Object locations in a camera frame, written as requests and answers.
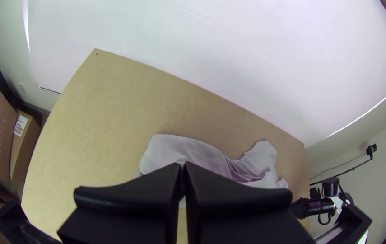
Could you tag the grey t-shirt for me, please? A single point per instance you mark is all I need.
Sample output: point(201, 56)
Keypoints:
point(196, 152)

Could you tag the small black camera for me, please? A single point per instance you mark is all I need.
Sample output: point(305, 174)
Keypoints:
point(371, 149)

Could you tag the white wall plate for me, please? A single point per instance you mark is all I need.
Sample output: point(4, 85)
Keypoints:
point(22, 88)

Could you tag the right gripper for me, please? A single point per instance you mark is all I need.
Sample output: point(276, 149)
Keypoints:
point(314, 206)

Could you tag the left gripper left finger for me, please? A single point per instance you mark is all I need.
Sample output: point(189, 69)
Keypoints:
point(128, 210)

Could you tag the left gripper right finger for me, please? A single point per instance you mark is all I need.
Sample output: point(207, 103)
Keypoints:
point(240, 217)

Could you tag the labelled cardboard box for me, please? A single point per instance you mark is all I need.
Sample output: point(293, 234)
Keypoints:
point(25, 149)

